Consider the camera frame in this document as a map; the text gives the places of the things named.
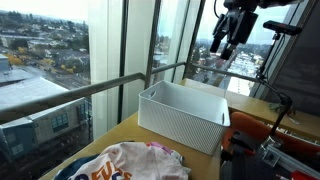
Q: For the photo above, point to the dark blue cloth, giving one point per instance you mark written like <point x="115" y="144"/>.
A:
<point x="71" y="168"/>

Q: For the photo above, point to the grey window mullion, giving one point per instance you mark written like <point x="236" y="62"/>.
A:
<point x="152" y="40"/>

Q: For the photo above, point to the black stereo camera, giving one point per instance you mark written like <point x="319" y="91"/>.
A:
<point x="281" y="27"/>

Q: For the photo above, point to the black camera stand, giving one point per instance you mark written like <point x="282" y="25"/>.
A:
<point x="281" y="96"/>

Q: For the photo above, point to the white plastic basket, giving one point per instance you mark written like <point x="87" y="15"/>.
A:
<point x="186" y="113"/>

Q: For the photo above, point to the light pink printed t-shirt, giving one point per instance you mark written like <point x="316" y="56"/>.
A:
<point x="140" y="163"/>

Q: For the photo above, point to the magenta pink cloth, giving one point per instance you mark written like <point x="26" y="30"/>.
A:
<point x="160" y="146"/>

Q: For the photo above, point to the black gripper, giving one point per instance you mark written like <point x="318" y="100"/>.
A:
<point x="241" y="26"/>

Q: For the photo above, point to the aluminium extrusion rail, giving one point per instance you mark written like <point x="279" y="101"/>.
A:
<point x="290" y="160"/>

